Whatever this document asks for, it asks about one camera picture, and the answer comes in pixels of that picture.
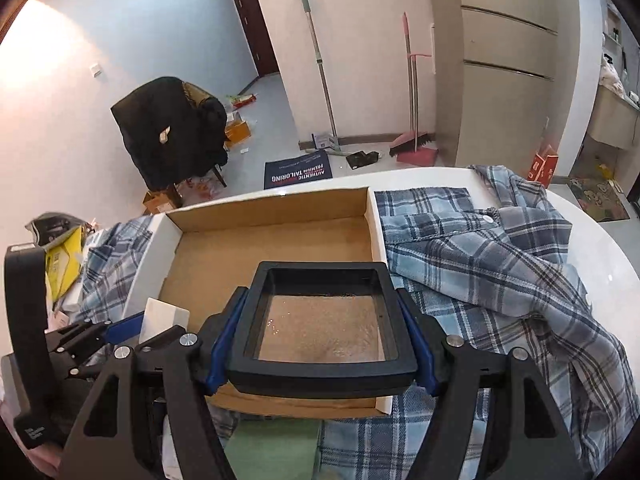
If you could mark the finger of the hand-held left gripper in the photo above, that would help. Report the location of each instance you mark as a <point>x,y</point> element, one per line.
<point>125,323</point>
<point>86,365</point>

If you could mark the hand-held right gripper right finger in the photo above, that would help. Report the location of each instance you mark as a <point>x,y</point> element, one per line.
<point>421,352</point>

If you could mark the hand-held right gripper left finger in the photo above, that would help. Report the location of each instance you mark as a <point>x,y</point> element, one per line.
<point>223,355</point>

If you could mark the black framed tray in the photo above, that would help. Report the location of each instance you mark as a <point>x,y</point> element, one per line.
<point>320,378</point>

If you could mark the yellow bag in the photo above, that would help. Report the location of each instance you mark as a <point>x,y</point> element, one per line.
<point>62,265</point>

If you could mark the blue plaid shirt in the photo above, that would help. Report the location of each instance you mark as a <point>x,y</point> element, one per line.
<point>475,270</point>

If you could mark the grey bag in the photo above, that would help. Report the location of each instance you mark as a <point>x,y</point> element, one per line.
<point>55,224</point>

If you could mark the brown cardboard box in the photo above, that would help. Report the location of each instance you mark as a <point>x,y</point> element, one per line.
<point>161,201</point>

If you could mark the black coat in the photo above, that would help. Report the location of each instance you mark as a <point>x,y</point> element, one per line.
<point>160,130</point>

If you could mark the dark blue doormat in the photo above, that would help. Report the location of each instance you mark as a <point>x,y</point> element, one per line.
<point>297,169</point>

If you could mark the orange box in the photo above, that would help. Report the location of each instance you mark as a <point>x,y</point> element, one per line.
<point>237,131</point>

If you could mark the red box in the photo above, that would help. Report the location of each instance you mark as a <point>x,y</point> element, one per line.
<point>542,165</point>

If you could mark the small white blue box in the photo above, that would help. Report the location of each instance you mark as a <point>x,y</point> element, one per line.
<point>322,141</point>

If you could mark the patterned floor mat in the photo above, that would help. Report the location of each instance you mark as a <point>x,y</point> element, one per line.
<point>597,197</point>

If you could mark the chair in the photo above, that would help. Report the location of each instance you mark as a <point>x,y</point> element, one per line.
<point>196,94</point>

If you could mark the red packet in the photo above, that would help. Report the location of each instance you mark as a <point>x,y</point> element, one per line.
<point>241,101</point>

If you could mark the beige cabinet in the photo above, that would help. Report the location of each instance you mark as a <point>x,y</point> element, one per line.
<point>612,117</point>

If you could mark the dark brown door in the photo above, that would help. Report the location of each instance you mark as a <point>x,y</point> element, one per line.
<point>250,20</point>

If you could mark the white wall switch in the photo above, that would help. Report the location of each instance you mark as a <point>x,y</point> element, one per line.
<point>96,70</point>

